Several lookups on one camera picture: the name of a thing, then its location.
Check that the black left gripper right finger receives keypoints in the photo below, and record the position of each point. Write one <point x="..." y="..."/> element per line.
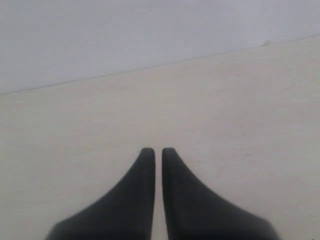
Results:
<point x="194" y="212"/>

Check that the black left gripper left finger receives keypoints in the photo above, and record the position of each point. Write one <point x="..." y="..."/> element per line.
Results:
<point x="124" y="213"/>

